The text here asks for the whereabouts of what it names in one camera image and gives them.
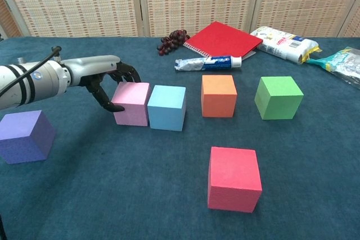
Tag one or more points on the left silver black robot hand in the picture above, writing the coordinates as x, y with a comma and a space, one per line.
90, 67

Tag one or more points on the red foam cube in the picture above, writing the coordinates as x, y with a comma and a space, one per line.
233, 183

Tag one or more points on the green foam cube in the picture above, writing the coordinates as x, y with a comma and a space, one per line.
278, 102

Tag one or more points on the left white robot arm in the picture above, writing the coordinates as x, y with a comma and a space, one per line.
45, 82

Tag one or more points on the orange foam cube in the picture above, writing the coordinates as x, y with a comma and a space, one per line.
218, 102

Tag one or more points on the pink foam cube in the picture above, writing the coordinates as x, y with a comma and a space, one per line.
132, 108

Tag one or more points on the white yellow-edged snack bag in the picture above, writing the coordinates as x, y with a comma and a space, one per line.
281, 44

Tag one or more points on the red spiral notebook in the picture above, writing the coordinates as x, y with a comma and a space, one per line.
222, 39

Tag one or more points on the light blue foam cube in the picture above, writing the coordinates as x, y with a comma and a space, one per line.
166, 113

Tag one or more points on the teal clear snack bag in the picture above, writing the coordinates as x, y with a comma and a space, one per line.
341, 67

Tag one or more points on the dark red grape bunch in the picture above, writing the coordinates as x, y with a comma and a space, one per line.
171, 41

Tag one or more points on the blue white toothpaste tube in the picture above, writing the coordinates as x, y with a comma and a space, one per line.
202, 63

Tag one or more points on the purple foam cube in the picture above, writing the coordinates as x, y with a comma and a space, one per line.
19, 144

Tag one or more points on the teal felt table cloth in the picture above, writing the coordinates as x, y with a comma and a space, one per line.
112, 181

